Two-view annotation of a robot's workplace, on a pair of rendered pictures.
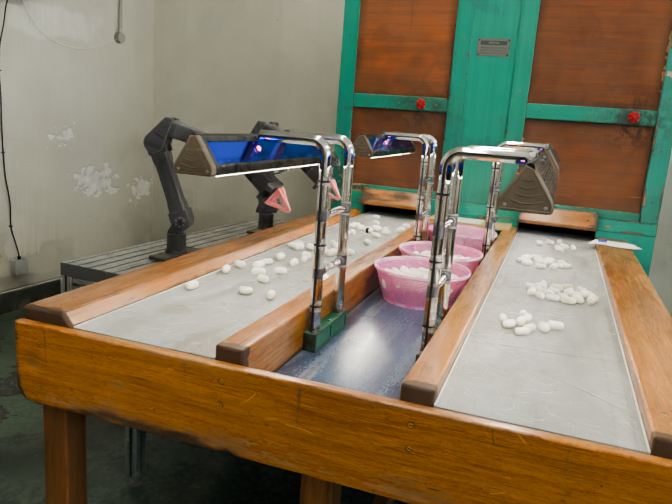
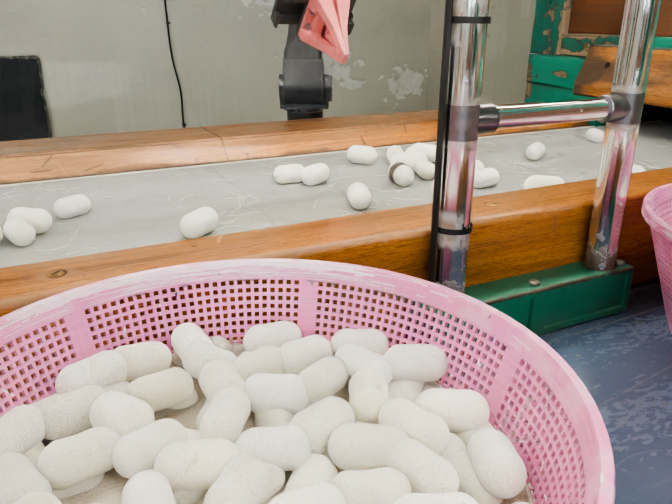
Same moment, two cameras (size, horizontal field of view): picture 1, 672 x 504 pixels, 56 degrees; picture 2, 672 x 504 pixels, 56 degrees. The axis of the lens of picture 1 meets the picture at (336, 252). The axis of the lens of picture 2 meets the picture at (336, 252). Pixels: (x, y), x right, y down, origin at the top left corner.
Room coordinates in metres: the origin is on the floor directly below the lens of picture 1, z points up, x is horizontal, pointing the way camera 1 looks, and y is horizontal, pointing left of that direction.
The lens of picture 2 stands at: (1.83, -0.50, 0.90)
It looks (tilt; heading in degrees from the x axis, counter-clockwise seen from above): 21 degrees down; 44
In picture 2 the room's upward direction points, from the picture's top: straight up
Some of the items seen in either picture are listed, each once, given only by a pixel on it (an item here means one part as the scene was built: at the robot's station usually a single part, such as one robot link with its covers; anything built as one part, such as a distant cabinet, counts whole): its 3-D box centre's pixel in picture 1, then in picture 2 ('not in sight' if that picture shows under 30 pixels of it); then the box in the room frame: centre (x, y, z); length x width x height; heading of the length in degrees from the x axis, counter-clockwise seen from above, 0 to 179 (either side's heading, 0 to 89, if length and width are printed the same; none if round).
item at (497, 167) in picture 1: (516, 208); not in sight; (2.14, -0.61, 0.90); 0.20 x 0.19 x 0.45; 161
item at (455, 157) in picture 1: (482, 260); not in sight; (1.23, -0.29, 0.90); 0.20 x 0.19 x 0.45; 161
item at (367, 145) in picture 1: (386, 144); not in sight; (2.30, -0.16, 1.08); 0.62 x 0.08 x 0.07; 161
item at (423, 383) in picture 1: (484, 287); not in sight; (1.75, -0.43, 0.71); 1.81 x 0.05 x 0.11; 161
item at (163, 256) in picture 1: (176, 243); not in sight; (2.03, 0.53, 0.71); 0.20 x 0.07 x 0.08; 158
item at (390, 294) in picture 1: (420, 283); not in sight; (1.69, -0.24, 0.72); 0.27 x 0.27 x 0.10
